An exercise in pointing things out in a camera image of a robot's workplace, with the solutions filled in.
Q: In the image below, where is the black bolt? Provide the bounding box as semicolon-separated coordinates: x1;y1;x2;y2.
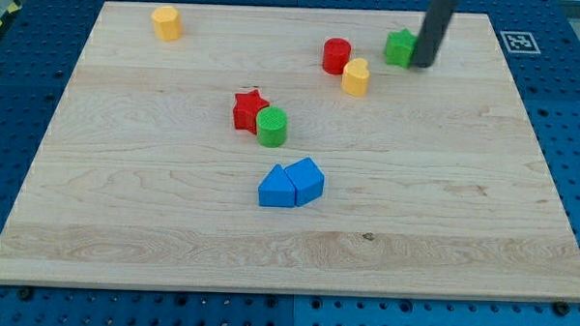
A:
552;301;571;316
16;287;33;302

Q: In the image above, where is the green cylinder block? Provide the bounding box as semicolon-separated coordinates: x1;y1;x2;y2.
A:
255;106;288;148

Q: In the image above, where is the red star block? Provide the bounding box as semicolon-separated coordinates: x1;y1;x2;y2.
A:
233;89;270;134

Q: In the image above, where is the yellow heart block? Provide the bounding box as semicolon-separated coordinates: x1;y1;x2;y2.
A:
341;58;370;97

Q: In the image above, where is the black bolt left front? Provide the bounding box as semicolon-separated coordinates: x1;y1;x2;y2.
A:
16;287;33;302

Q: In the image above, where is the blue pentagon block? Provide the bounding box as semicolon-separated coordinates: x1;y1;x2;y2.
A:
284;158;325;207

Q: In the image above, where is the white fiducial marker tag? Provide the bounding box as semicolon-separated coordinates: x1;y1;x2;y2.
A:
501;30;540;54

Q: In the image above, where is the light wooden board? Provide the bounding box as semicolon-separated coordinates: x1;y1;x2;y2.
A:
0;1;580;303

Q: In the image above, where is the black bolt right front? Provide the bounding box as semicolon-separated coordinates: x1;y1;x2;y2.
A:
552;301;571;316

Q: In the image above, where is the yellow hexagon block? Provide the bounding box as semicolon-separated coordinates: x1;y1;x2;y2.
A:
151;6;184;42

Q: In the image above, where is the green star block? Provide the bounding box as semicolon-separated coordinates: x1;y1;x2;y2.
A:
384;28;418;69

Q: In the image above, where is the blue triangle block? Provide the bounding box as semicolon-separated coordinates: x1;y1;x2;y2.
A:
258;164;296;208

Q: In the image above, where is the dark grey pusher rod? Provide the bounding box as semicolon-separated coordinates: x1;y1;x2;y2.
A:
411;0;459;68

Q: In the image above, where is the red cylinder block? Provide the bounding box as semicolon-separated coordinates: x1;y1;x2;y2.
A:
322;38;351;74

